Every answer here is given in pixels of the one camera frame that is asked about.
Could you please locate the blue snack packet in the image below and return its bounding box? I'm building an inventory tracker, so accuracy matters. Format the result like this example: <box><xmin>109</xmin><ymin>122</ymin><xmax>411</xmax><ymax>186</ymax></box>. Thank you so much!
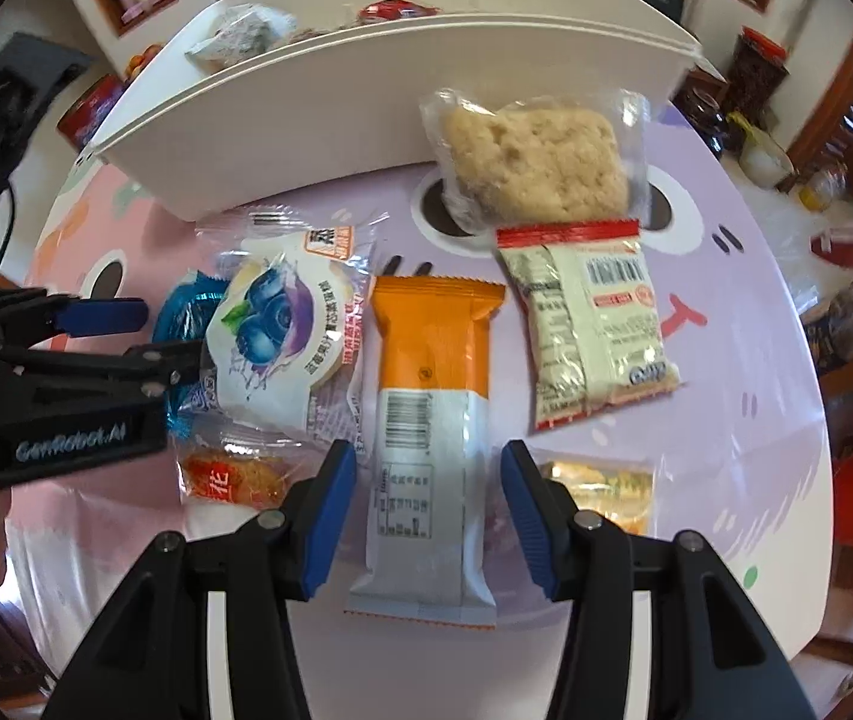
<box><xmin>151</xmin><ymin>270</ymin><xmax>229</xmax><ymax>440</ymax></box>

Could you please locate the yellow small snack packet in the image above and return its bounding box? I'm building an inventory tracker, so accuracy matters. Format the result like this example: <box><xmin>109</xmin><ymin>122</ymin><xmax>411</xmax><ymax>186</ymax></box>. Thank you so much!
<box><xmin>542</xmin><ymin>455</ymin><xmax>656</xmax><ymax>536</ymax></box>

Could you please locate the orange fried snack clear packet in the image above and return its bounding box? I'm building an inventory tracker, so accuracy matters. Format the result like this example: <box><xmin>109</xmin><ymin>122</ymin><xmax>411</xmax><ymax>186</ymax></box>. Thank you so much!
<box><xmin>172</xmin><ymin>434</ymin><xmax>322</xmax><ymax>511</ymax></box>

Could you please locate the orange white wafer packet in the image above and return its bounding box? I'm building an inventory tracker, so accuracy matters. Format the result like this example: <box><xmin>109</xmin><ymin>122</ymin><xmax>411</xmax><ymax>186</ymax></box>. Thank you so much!
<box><xmin>348</xmin><ymin>277</ymin><xmax>506</xmax><ymax>629</ymax></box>

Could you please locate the blueberry cake packet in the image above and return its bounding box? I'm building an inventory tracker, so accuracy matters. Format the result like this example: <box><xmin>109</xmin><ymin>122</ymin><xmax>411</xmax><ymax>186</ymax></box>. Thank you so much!
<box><xmin>190</xmin><ymin>206</ymin><xmax>385</xmax><ymax>449</ymax></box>

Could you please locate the red white biscuit packet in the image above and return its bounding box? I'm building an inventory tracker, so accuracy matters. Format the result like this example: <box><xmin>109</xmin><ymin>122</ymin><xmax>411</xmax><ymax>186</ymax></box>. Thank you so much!
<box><xmin>496</xmin><ymin>218</ymin><xmax>680</xmax><ymax>431</ymax></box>

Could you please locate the silver white snack bag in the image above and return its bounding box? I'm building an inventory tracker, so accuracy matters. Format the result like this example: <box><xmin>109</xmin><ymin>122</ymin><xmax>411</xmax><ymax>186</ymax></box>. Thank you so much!
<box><xmin>185</xmin><ymin>4</ymin><xmax>298</xmax><ymax>70</ymax></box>

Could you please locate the large rice cake pack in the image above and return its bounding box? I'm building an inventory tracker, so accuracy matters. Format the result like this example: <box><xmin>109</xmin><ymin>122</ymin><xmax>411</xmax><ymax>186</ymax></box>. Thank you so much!
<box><xmin>420</xmin><ymin>88</ymin><xmax>651</xmax><ymax>234</ymax></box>

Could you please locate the red square snack packet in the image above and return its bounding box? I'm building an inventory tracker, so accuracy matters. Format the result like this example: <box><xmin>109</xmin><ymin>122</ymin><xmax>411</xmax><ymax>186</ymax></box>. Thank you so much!
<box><xmin>356</xmin><ymin>0</ymin><xmax>441</xmax><ymax>25</ymax></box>

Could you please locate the red round tin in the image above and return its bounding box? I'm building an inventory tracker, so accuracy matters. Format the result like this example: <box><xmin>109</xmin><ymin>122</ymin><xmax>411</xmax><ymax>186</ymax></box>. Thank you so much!
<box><xmin>56</xmin><ymin>73</ymin><xmax>125</xmax><ymax>153</ymax></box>

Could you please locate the fruit basket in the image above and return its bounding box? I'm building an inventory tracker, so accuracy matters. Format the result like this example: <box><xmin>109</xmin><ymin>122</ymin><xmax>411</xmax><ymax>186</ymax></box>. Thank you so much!
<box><xmin>125</xmin><ymin>44</ymin><xmax>163</xmax><ymax>82</ymax></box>

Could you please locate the white plastic storage bin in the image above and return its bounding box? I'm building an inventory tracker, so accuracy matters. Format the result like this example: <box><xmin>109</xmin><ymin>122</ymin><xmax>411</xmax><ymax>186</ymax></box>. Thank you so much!
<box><xmin>89</xmin><ymin>0</ymin><xmax>701</xmax><ymax>221</ymax></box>

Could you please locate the white plastic bucket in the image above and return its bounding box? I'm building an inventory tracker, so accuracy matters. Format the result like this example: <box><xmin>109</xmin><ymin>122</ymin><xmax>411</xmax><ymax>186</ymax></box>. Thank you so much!
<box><xmin>728</xmin><ymin>112</ymin><xmax>794</xmax><ymax>190</ymax></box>

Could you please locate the yellow liquid bottle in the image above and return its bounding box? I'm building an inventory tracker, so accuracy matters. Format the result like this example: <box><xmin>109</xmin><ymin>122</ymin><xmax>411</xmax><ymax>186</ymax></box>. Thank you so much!
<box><xmin>797</xmin><ymin>164</ymin><xmax>846</xmax><ymax>213</ymax></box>

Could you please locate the tall dark woven basket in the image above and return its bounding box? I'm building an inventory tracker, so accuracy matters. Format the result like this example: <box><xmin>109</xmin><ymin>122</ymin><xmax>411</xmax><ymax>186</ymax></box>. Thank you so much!
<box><xmin>719</xmin><ymin>26</ymin><xmax>789</xmax><ymax>124</ymax></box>

